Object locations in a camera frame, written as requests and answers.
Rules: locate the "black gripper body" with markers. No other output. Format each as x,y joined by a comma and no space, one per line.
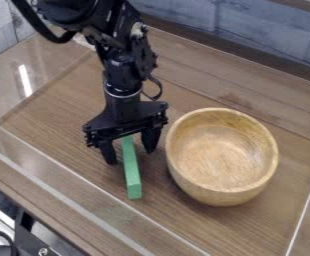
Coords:
125,117

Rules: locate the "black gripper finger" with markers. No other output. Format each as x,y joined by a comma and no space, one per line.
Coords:
150,139
109,153

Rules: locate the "green rectangular stick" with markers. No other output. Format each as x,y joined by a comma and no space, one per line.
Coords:
131,169

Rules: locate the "round wooden bowl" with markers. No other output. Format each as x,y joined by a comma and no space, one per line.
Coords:
222,156

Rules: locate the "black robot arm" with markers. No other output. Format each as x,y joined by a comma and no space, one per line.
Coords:
113,27

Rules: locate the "clear acrylic tray wall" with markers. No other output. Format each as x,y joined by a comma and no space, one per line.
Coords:
57,175

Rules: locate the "black table frame bracket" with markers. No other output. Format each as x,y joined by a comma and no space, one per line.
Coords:
28,244

